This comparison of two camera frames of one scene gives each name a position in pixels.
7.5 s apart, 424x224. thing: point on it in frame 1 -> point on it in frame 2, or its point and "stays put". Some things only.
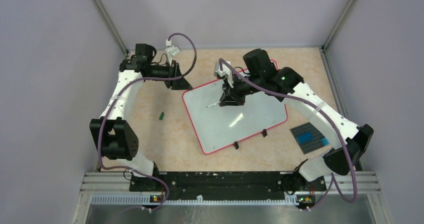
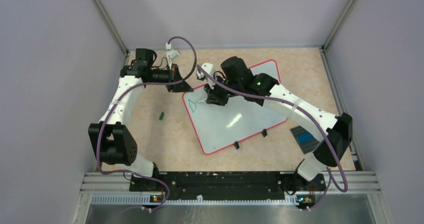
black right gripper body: (240, 88) -> (220, 95)
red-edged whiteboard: (216, 126) stays put
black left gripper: (180, 84) stays put
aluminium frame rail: (364, 183) stays put
